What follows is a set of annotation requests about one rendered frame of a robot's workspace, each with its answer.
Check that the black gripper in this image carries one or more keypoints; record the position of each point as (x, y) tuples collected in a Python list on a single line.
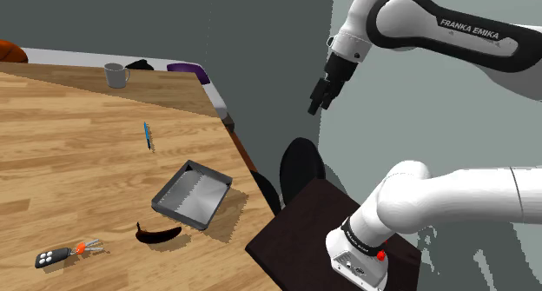
[(340, 70)]

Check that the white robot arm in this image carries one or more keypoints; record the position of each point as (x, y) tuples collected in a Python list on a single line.
[(449, 197)]

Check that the black chair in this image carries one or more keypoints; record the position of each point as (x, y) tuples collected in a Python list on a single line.
[(298, 167)]

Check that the purple cushion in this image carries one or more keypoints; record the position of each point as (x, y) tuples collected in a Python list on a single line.
[(199, 70)]

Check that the dark robot stand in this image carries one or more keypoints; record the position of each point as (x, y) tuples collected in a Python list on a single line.
[(296, 243)]

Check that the grey metal tray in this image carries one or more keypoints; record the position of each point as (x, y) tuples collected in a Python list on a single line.
[(194, 195)]

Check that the blue pen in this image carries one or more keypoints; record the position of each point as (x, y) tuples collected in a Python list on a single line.
[(147, 135)]

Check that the black object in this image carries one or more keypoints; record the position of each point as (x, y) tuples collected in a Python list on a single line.
[(139, 65)]

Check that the grey mug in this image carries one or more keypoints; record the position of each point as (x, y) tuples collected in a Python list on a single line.
[(115, 76)]

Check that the dark brown banana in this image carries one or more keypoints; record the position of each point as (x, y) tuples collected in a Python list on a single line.
[(156, 236)]

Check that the wooden table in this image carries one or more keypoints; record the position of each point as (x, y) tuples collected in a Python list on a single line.
[(63, 163)]

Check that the black key fob with keys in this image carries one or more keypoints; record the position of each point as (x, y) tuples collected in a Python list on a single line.
[(53, 257)]

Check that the orange round object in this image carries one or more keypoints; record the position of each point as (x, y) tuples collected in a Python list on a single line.
[(9, 53)]

